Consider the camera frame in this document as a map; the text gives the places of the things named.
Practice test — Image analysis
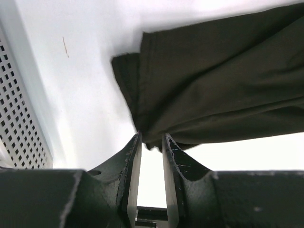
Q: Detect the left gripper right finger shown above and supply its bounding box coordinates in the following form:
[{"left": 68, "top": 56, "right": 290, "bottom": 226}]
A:
[{"left": 162, "top": 134, "right": 304, "bottom": 228}]

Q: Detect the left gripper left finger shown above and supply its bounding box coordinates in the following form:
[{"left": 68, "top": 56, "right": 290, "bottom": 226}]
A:
[{"left": 0, "top": 133, "right": 142, "bottom": 228}]

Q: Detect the white plastic laundry basket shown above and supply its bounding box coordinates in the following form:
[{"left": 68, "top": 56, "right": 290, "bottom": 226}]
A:
[{"left": 0, "top": 0, "right": 53, "bottom": 170}]

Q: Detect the black printed t shirt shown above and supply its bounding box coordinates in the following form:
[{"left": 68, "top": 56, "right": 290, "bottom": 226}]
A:
[{"left": 111, "top": 3, "right": 304, "bottom": 150}]

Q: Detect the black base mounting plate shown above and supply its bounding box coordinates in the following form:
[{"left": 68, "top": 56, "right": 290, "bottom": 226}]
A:
[{"left": 135, "top": 206, "right": 169, "bottom": 228}]

